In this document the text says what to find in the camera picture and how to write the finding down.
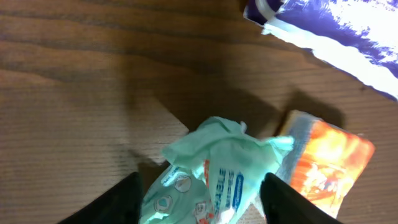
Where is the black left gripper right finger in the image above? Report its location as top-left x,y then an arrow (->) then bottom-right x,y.
260,172 -> 342,224

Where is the small orange snack packet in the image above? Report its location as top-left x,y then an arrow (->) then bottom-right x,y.
276,110 -> 375,218

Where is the purple noodle packet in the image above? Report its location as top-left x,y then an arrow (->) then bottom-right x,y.
243,0 -> 397,100

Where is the mint green wipes packet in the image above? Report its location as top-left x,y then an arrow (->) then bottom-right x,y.
139,117 -> 294,224

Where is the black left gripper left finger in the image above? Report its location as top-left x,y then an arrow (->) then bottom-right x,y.
59,172 -> 143,224

